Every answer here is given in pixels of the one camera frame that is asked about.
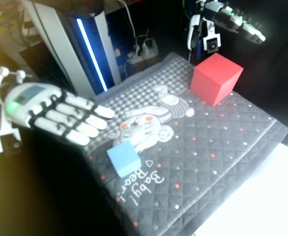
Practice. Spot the white tower with blue light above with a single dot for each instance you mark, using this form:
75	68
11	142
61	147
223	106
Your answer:
60	41

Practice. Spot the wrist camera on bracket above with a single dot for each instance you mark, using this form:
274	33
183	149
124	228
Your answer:
4	140
212	44

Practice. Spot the white power strip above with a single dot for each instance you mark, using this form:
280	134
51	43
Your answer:
146	49

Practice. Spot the red cube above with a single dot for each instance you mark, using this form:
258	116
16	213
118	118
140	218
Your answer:
212	78

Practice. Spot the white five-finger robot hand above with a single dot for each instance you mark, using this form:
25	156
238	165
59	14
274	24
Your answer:
35	103
228	18

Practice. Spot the grey quilt with printed bear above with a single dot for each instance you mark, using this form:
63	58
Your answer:
195	152

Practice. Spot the blue cube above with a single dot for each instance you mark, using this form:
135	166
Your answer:
124	158

